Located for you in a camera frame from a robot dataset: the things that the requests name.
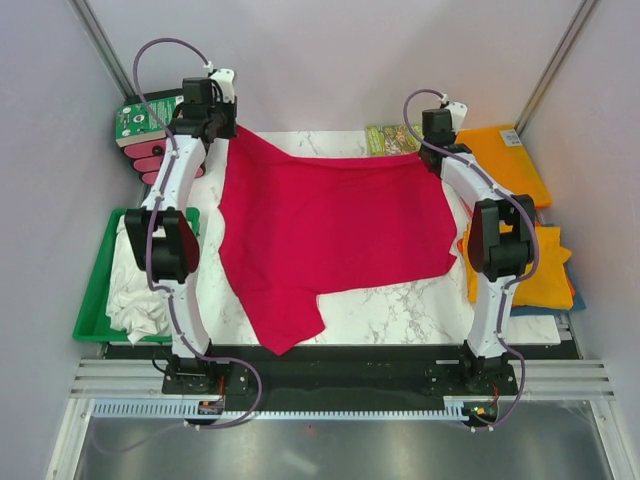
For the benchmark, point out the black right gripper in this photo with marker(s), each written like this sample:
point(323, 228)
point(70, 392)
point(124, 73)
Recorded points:
point(420, 152)

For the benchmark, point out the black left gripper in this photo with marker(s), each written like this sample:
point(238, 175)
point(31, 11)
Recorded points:
point(231, 109)

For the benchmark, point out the magenta pink t-shirt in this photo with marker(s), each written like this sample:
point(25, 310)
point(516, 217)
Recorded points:
point(297, 228)

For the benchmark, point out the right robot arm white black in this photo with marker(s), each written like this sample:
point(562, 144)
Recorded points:
point(502, 246)

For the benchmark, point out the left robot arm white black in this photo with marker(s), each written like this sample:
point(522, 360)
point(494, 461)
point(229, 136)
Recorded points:
point(163, 242)

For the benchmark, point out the green illustrated paperback book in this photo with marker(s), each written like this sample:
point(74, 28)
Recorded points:
point(390, 140)

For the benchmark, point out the orange plastic folder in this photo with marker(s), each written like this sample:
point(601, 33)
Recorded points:
point(500, 151)

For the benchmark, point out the black pink drawer unit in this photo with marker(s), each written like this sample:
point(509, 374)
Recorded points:
point(146, 158)

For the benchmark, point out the green book on drawers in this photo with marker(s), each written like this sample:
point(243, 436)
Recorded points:
point(134, 124)

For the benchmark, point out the yellow folded t-shirt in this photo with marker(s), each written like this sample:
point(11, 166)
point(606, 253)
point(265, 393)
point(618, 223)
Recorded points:
point(549, 287)

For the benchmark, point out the white crumpled t-shirt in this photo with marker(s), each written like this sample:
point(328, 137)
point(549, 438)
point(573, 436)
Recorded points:
point(131, 306)

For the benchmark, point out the blue folded t-shirt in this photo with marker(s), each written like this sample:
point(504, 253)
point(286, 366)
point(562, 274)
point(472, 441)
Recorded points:
point(578, 305)

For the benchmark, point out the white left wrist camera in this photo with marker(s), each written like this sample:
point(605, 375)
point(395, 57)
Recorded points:
point(222, 81)

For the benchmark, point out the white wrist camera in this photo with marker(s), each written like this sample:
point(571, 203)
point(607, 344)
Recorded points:
point(222, 81)
point(457, 110)

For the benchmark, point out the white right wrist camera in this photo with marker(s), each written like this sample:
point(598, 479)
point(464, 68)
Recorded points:
point(457, 110)

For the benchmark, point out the left aluminium corner post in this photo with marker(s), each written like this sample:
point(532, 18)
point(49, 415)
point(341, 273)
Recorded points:
point(102, 44)

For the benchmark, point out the aluminium corner post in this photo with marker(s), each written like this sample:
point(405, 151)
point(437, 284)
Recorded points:
point(102, 44)
point(569, 39)

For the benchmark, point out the right aluminium corner post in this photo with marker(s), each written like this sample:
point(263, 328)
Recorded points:
point(569, 39)

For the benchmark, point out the white slotted cable duct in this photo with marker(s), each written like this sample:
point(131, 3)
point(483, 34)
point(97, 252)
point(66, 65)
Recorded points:
point(196, 410)

